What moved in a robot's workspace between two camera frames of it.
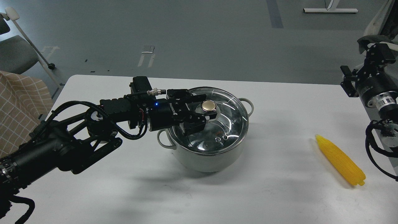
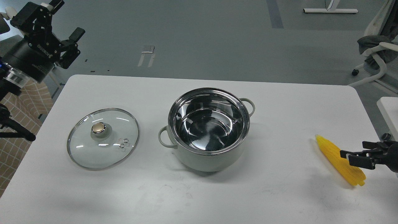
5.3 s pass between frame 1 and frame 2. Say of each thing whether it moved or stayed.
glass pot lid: moved
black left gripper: moved
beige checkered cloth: stayed
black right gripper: moved
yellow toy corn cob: stayed
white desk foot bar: stayed
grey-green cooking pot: stayed
